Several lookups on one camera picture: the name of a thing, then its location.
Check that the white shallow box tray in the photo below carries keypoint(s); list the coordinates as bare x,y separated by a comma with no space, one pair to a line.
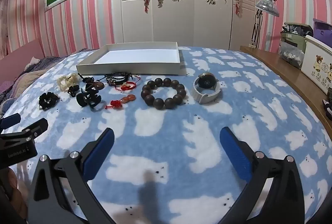
145,57

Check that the white pillow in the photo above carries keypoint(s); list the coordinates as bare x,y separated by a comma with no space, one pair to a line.
33,61

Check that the blue blanket with white bears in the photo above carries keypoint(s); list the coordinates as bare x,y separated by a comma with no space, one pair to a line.
166,135

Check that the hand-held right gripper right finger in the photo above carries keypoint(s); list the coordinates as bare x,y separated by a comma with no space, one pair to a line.
234,153

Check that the purple storage box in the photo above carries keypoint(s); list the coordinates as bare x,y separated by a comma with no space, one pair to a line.
324,31

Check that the grey plastic bag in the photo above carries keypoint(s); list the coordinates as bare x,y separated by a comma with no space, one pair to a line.
291,56

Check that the person's left hand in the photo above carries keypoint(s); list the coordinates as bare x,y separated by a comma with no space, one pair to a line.
15,192

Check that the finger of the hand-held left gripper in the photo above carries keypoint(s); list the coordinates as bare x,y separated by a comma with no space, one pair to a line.
36,128
11,120

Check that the wooden desk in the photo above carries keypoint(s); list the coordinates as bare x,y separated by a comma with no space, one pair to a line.
285,70

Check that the black scrunchie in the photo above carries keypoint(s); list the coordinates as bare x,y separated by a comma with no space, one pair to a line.
51,96

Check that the white wardrobe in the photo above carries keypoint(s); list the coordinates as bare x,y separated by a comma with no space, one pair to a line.
192,18

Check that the white box with bear print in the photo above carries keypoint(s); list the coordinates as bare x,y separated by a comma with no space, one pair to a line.
316,57

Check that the red knot charm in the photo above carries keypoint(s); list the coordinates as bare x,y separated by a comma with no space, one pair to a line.
115,104

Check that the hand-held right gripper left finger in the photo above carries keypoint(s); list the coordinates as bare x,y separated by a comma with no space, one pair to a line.
99,153

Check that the cream scrunchie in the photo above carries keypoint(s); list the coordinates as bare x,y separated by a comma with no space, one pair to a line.
64,81

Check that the black hair claw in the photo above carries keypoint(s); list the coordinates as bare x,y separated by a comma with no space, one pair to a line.
89,98

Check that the silver desk lamp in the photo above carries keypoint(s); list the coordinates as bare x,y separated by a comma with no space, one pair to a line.
267,5

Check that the green storage bag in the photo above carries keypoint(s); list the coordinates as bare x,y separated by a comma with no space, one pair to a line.
290,37

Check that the white wall socket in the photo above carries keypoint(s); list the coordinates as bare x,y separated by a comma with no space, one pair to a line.
251,45

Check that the pink headboard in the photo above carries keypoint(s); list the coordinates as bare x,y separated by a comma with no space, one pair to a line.
23,50

